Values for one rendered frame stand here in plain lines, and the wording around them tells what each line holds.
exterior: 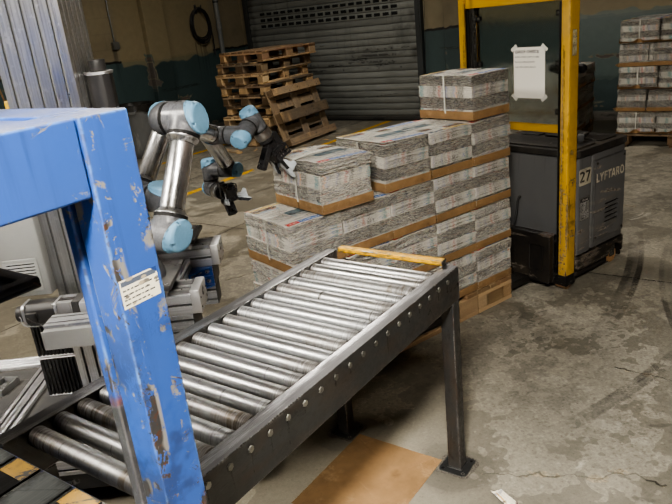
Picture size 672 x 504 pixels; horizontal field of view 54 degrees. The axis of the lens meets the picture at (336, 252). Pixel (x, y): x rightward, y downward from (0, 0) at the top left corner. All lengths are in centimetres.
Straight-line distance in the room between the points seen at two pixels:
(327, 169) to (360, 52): 804
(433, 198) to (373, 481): 143
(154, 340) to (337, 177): 198
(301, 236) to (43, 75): 114
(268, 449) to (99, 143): 89
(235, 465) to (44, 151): 86
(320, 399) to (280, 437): 16
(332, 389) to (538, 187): 268
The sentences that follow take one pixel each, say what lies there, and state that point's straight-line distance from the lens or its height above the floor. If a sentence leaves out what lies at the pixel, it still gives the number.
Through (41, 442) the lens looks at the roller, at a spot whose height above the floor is 79.
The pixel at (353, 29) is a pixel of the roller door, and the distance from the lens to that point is 1077.
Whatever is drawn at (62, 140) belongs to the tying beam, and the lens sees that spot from 83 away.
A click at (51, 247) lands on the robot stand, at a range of 266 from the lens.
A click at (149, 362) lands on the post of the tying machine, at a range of 95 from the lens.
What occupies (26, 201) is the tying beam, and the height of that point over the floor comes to 147.
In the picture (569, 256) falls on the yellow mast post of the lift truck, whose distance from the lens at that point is 398.
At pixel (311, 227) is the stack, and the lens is 282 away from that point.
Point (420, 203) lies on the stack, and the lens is 324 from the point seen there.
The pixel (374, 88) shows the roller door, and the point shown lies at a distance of 1067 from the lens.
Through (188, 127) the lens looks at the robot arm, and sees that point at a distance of 236.
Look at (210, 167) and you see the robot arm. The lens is 332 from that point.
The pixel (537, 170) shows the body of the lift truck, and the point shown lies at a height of 65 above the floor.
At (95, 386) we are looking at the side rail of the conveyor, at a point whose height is 80.
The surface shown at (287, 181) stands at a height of 95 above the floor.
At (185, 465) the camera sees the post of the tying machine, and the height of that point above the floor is 103.
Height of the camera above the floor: 163
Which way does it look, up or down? 20 degrees down
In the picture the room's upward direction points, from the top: 6 degrees counter-clockwise
